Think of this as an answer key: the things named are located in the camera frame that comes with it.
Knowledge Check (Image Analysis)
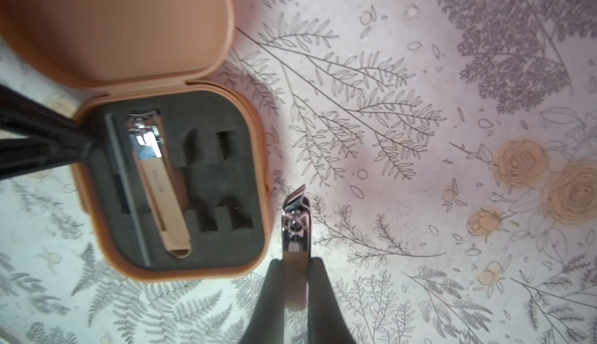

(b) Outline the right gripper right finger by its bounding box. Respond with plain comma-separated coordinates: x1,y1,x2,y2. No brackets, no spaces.
308,258,355,344

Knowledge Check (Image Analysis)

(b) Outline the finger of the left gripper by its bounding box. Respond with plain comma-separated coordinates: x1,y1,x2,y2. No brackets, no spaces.
1,138,93,180
1,85,93,147

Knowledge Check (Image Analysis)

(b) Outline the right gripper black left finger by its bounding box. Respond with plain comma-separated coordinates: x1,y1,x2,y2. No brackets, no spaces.
239,259,285,344

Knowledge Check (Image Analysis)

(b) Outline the dark brown nail clipper case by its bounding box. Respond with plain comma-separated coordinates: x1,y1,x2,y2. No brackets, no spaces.
1,0,272,282

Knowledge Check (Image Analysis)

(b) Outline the brown nail file sleeve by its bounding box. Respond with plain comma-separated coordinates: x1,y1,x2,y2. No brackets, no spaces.
127,111,192,259

